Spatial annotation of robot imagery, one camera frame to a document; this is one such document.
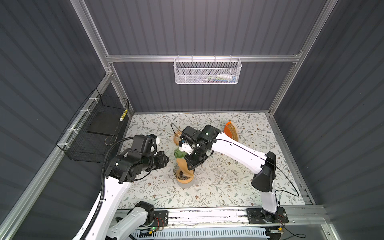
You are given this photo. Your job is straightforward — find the orange coffee filter pack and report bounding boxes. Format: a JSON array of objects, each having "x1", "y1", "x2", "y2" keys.
[{"x1": 223, "y1": 121, "x2": 239, "y2": 141}]

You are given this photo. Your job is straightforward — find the grey clear glass dripper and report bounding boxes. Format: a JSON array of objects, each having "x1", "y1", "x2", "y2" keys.
[{"x1": 173, "y1": 165, "x2": 195, "y2": 183}]

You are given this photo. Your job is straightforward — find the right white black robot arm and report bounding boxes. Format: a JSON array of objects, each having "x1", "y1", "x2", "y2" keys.
[{"x1": 179, "y1": 125, "x2": 279, "y2": 215}]

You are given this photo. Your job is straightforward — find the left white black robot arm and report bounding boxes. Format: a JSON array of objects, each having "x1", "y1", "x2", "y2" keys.
[{"x1": 74, "y1": 151, "x2": 169, "y2": 240}]

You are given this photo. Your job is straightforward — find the green glass dripper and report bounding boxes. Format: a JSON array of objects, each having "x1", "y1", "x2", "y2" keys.
[{"x1": 174, "y1": 148, "x2": 188, "y2": 159}]

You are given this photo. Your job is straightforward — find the black flat pad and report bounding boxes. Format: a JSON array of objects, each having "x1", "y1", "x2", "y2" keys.
[{"x1": 87, "y1": 112, "x2": 123, "y2": 137}]

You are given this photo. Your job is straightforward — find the yellow marker pen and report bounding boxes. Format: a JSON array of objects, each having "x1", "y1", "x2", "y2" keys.
[{"x1": 120, "y1": 109, "x2": 128, "y2": 122}]

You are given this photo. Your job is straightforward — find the items in white basket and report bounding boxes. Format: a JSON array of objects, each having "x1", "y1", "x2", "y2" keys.
[{"x1": 198, "y1": 74, "x2": 238, "y2": 84}]

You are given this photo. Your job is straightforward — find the white perforated vent strip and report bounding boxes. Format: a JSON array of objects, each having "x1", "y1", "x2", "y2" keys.
[{"x1": 132, "y1": 227, "x2": 270, "y2": 240}]

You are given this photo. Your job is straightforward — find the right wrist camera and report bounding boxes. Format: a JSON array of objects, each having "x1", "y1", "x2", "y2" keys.
[{"x1": 179, "y1": 140, "x2": 194, "y2": 155}]

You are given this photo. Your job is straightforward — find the black wire mesh basket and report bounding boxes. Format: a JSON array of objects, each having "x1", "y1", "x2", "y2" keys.
[{"x1": 57, "y1": 90, "x2": 130, "y2": 163}]

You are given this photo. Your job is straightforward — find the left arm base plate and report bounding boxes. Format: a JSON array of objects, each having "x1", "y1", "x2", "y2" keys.
[{"x1": 140, "y1": 210, "x2": 169, "y2": 228}]

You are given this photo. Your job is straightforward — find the white wire mesh basket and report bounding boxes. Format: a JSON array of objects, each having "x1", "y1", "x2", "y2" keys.
[{"x1": 173, "y1": 57, "x2": 242, "y2": 85}]

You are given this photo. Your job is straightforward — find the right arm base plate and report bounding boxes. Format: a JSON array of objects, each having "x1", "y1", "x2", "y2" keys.
[{"x1": 246, "y1": 207, "x2": 289, "y2": 224}]

